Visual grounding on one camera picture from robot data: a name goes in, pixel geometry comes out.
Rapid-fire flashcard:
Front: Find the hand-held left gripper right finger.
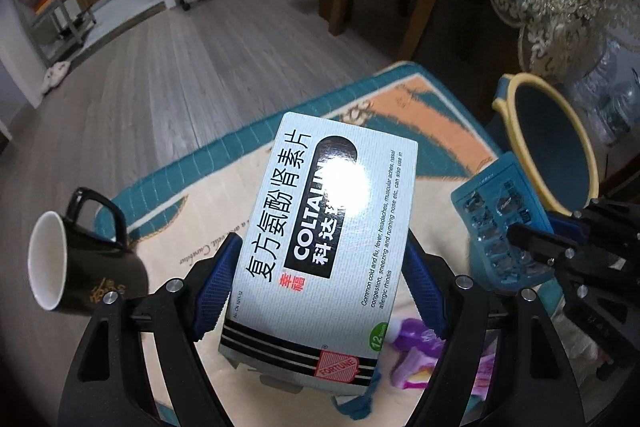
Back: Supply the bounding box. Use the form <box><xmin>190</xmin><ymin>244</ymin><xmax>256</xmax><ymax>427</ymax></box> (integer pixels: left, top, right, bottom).
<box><xmin>402</xmin><ymin>234</ymin><xmax>583</xmax><ymax>427</ymax></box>

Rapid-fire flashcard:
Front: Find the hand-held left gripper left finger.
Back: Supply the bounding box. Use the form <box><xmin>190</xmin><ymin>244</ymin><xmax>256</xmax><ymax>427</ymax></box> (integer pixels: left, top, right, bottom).
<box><xmin>65</xmin><ymin>234</ymin><xmax>246</xmax><ymax>427</ymax></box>

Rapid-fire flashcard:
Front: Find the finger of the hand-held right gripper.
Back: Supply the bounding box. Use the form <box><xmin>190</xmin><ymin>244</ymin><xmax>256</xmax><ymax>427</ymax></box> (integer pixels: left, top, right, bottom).
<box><xmin>547</xmin><ymin>207</ymin><xmax>601</xmax><ymax>239</ymax></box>
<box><xmin>507</xmin><ymin>222</ymin><xmax>576</xmax><ymax>270</ymax></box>

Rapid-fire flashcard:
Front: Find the blue blister pack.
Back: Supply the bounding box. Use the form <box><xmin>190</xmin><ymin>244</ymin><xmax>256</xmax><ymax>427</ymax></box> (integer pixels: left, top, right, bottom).
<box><xmin>450</xmin><ymin>152</ymin><xmax>557</xmax><ymax>292</ymax></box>

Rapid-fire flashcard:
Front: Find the teal bin with yellow rim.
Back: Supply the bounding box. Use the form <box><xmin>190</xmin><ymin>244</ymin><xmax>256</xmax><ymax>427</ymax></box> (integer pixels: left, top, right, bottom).
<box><xmin>492</xmin><ymin>73</ymin><xmax>601</xmax><ymax>218</ymax></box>

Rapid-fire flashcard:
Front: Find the pale blue medicine box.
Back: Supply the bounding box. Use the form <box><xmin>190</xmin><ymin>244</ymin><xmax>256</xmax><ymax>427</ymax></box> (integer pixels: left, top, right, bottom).
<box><xmin>219</xmin><ymin>112</ymin><xmax>419</xmax><ymax>397</ymax></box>

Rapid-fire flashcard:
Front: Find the teal printed floor mat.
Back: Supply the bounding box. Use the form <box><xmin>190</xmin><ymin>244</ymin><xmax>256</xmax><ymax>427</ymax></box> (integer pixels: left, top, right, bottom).
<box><xmin>92</xmin><ymin>61</ymin><xmax>608</xmax><ymax>427</ymax></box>

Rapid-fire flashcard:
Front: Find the pink purple wrapper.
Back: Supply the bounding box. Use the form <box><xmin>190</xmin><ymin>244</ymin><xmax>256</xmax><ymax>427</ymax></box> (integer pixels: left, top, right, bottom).
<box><xmin>469</xmin><ymin>341</ymin><xmax>497</xmax><ymax>404</ymax></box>

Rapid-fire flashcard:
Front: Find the black mug with white inside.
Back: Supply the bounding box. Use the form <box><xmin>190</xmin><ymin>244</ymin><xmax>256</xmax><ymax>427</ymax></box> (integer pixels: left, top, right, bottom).
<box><xmin>27</xmin><ymin>187</ymin><xmax>151</xmax><ymax>312</ymax></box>

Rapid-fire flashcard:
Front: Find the teal fabric scrap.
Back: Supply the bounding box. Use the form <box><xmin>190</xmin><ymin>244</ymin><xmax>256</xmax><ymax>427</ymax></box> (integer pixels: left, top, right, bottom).
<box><xmin>332</xmin><ymin>393</ymin><xmax>375</xmax><ymax>424</ymax></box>

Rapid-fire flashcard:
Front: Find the clear plastic bag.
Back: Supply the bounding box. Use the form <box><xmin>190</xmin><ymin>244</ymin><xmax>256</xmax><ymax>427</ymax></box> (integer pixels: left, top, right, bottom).
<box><xmin>575</xmin><ymin>41</ymin><xmax>640</xmax><ymax>148</ymax></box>

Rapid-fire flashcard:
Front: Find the pair of white slippers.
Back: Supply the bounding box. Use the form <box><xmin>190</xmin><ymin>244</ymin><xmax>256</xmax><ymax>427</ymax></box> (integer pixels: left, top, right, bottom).
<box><xmin>40</xmin><ymin>62</ymin><xmax>71</xmax><ymax>96</ymax></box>

